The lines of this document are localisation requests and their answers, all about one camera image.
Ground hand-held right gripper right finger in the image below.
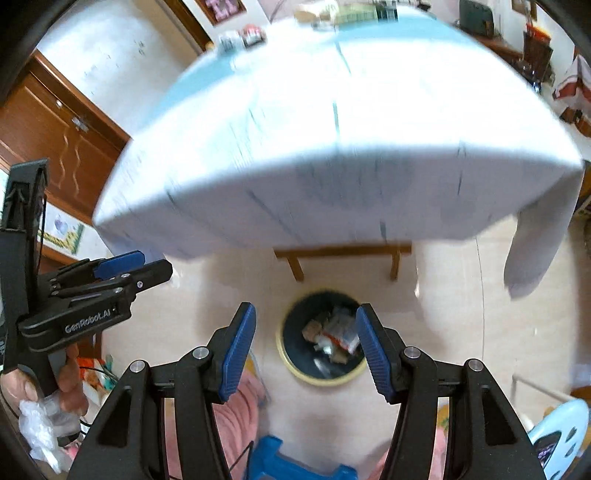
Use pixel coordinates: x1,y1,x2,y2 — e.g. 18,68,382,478
355,302,546,480

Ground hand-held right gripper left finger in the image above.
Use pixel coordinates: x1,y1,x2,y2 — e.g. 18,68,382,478
67,301,257,480

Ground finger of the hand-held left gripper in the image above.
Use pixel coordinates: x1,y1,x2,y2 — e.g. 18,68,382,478
50,259,174,308
48,250,146,289

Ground red white snack packet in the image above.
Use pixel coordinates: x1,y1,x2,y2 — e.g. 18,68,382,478
323,318,362,354

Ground black bin with yellow rim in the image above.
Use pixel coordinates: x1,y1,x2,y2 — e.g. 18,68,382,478
276,288,371,388

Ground clear plastic bag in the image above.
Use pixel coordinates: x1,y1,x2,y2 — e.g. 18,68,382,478
18,391,91,474

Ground person's left hand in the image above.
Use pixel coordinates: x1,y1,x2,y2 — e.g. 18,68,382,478
0,344,90,419

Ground colourful plastic bag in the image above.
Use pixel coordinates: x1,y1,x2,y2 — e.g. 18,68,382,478
76,354,122,403

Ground person's pink pants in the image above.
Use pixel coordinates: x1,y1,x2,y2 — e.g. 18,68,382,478
164,368,451,480

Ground blue plastic stool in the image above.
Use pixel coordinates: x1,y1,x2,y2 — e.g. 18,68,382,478
247,436,359,480

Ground brown wooden door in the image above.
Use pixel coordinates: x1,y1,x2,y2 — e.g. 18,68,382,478
0,48,133,223

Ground light blue plastic chair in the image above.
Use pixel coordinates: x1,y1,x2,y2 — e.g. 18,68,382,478
526,399,591,480

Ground white leaf print tablecloth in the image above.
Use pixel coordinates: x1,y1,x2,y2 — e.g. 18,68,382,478
92,4,584,302

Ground pink dumbbells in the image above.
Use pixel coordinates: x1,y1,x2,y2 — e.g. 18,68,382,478
205,0,246,20

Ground green cardboard box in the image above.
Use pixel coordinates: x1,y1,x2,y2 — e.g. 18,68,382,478
336,4,399,25

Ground red white cloth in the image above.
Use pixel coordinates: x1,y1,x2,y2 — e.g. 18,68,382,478
551,54,591,103

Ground dark bag with red top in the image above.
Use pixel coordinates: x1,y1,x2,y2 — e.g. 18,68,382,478
523,23,555,85

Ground dark green appliance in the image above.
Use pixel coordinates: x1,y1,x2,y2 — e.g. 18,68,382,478
459,0,498,36

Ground floral wall hanging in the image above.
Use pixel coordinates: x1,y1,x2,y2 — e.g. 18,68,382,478
39,203,86,254

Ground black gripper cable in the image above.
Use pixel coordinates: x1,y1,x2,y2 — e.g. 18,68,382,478
228,440,255,480

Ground wooden table frame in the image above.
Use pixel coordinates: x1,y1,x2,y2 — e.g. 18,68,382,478
273,242,413,282

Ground white chair frame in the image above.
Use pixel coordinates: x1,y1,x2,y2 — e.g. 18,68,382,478
512,374,579,408

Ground white wall shelf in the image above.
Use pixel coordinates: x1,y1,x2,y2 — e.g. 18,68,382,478
161,0,254,52

